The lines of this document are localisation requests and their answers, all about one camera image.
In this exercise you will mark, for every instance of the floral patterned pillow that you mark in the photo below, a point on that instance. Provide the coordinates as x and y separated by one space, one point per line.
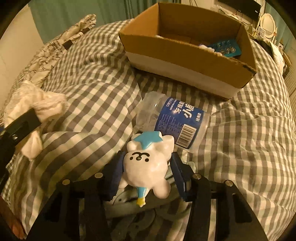
57 53

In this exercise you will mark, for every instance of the white cat figurine blue star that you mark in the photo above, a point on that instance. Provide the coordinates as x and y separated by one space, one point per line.
145 166

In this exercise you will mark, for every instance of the person's left hand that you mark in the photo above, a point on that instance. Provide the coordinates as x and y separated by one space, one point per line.
13 222

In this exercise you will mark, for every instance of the white oval mirror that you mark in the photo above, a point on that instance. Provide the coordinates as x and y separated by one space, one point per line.
268 24

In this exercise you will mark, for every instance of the brown cardboard box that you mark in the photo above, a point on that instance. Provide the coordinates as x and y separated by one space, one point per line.
185 69

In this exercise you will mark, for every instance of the blue blister pack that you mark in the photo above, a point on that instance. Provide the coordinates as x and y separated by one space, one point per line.
225 47

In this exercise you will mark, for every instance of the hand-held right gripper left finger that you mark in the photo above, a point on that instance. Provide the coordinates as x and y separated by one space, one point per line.
115 178

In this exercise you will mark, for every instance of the clear plastic jar blue label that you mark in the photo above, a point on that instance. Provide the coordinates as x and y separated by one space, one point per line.
178 120

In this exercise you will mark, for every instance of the teal curtain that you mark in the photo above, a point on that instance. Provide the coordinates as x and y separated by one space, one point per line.
76 14

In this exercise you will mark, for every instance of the white fluffy cloth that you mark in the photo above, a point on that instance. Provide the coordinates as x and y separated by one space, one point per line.
46 104

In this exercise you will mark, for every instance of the grey white checked blanket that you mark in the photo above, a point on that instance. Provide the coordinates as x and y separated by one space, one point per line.
92 92

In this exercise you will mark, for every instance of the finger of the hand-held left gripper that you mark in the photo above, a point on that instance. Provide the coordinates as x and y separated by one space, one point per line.
22 126

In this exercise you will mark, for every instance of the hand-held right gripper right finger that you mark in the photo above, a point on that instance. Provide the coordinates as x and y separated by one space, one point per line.
180 179

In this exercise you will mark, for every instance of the black monitor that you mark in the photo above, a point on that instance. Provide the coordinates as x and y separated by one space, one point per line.
242 7

